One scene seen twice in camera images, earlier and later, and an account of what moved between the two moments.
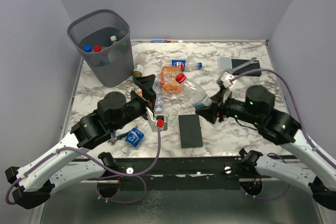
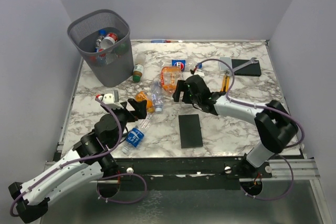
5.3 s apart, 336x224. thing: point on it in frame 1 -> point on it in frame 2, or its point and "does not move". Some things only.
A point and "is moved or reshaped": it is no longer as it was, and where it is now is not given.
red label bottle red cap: x=97 y=48 -> x=100 y=60
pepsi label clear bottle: x=185 y=66 does not move
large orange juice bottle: x=168 y=82 does not move
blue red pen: x=160 y=41 does not move
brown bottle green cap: x=140 y=59 does not move
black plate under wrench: x=235 y=62 does not move
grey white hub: x=225 y=63 does not move
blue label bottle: x=134 y=138 does not move
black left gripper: x=146 y=84 -> x=139 y=112
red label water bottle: x=196 y=94 is moved or reshaped
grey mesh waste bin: x=96 y=28 does not move
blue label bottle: x=113 y=39 -> x=102 y=32
